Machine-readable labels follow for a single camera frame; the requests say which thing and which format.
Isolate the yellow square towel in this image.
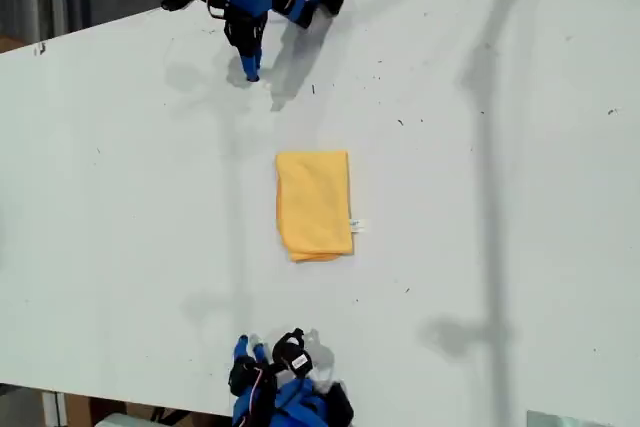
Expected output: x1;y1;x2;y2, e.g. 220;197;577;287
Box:
274;149;371;264

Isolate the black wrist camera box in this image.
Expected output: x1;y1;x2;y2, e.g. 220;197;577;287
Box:
282;341;315;378

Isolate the white table leg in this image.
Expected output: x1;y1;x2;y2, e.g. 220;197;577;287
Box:
41;389;68;427

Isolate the white plastic container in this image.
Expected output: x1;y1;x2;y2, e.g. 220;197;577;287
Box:
94;412;161;427

